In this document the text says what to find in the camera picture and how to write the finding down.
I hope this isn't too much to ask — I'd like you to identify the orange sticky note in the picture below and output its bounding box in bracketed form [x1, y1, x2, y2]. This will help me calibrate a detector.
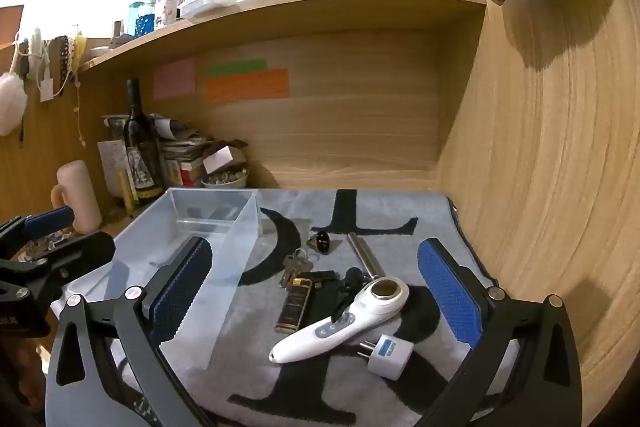
[205, 68, 291, 104]

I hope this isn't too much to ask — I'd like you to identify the beige mug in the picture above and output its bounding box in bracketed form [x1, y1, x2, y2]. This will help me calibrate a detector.
[51, 160, 103, 233]

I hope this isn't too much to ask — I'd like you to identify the yellow hanging item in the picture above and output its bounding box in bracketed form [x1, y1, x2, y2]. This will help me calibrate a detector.
[72, 34, 88, 70]

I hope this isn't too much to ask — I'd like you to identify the blue dotted jar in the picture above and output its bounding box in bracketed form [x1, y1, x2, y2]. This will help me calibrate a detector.
[127, 2, 156, 38]

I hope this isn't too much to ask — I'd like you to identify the black gold lighter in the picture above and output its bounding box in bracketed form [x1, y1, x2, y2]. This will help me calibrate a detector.
[274, 278, 313, 334]

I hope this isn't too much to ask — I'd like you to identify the metal cylinder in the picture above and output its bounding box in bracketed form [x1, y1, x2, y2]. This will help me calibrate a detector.
[347, 232, 385, 280]

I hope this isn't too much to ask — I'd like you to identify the dark wine bottle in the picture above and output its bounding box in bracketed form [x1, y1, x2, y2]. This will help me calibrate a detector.
[121, 78, 166, 208]

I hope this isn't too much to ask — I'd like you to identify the yellow pencil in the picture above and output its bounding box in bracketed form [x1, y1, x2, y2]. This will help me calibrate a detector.
[117, 169, 135, 212]

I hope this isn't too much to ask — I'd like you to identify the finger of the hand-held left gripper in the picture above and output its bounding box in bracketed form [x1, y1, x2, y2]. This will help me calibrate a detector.
[0, 206, 77, 253]
[0, 231, 117, 308]

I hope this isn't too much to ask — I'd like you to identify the small white box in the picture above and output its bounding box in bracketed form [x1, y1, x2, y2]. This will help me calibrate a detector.
[202, 146, 246, 172]

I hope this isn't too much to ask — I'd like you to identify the brown board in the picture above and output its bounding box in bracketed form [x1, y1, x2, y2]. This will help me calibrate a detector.
[0, 4, 25, 48]

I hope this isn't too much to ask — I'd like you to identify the green sticky note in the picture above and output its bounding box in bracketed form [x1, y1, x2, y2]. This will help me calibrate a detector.
[208, 59, 268, 76]

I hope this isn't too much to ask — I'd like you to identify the red white box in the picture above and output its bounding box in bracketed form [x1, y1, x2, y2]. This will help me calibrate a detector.
[167, 157, 206, 188]

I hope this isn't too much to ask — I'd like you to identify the white handheld massager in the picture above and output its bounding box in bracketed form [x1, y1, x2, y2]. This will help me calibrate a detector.
[269, 277, 412, 364]

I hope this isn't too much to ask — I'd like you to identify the small black metal cone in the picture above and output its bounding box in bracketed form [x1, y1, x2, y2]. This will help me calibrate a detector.
[309, 231, 333, 254]

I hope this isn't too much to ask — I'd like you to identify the bowl of stones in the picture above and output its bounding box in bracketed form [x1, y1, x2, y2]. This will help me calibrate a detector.
[201, 167, 249, 189]

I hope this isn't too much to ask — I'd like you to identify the bunch of keys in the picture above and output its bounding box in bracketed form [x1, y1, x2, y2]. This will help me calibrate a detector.
[279, 248, 313, 290]

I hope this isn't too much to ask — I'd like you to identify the hanging cord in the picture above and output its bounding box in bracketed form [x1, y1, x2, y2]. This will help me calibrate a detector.
[75, 69, 86, 148]

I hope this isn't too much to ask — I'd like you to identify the black clip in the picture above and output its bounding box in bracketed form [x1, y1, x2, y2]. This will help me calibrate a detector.
[330, 267, 368, 323]

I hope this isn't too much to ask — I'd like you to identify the small black stick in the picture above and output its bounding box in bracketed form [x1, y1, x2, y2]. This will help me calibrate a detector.
[300, 271, 341, 288]

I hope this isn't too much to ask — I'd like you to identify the white tray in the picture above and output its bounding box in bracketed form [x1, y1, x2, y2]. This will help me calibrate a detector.
[179, 0, 238, 18]

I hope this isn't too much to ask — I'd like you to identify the grey printed mat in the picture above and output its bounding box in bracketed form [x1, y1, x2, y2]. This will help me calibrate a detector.
[50, 188, 521, 427]

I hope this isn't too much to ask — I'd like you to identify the white paper note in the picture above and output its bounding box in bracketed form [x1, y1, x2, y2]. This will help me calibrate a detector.
[97, 139, 128, 198]

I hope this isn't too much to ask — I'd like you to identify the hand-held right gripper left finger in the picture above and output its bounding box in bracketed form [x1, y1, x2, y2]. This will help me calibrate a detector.
[45, 236, 213, 427]

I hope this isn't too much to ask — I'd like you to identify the clear plastic bin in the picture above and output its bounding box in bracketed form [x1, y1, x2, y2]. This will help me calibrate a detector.
[65, 187, 263, 373]

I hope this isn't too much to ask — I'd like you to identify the stack of papers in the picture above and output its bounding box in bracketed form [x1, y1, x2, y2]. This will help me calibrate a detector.
[102, 112, 248, 188]

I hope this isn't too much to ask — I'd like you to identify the pink sticky note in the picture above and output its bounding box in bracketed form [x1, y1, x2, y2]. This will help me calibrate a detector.
[153, 58, 196, 99]

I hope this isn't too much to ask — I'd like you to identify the white loofah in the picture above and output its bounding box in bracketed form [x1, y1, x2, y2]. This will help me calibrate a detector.
[0, 72, 28, 138]

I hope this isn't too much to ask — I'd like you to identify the white cup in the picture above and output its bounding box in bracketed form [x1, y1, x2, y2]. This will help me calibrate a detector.
[157, 0, 182, 25]

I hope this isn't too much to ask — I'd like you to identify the white plug adapter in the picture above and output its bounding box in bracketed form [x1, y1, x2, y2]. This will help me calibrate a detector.
[356, 333, 416, 377]

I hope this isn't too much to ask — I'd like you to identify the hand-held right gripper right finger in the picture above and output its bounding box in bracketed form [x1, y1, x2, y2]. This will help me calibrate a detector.
[417, 238, 583, 427]

